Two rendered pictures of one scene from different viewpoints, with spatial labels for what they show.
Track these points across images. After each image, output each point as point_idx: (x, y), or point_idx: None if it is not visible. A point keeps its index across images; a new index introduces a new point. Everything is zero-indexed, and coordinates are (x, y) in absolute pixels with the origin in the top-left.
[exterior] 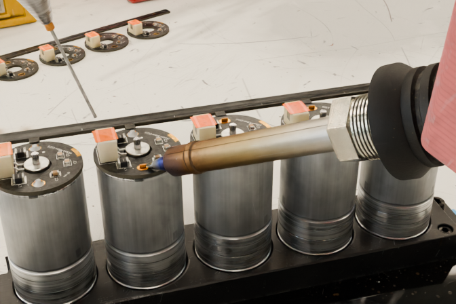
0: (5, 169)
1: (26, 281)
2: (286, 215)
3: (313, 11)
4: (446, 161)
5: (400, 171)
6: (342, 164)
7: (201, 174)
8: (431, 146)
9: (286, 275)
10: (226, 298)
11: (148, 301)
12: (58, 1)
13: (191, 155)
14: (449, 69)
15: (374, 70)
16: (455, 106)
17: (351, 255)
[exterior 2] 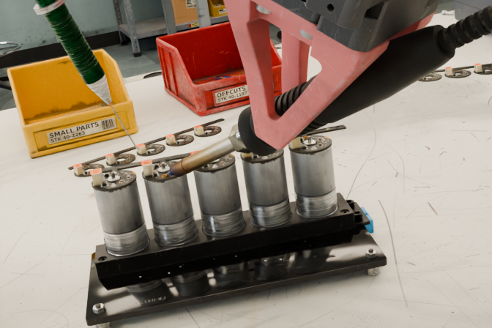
0: (97, 179)
1: (111, 240)
2: (250, 205)
3: None
4: (264, 140)
5: (254, 149)
6: (271, 171)
7: (197, 181)
8: (258, 134)
9: (250, 238)
10: (218, 251)
11: (174, 252)
12: (152, 119)
13: (181, 163)
14: (251, 99)
15: (350, 143)
16: (258, 114)
17: (287, 225)
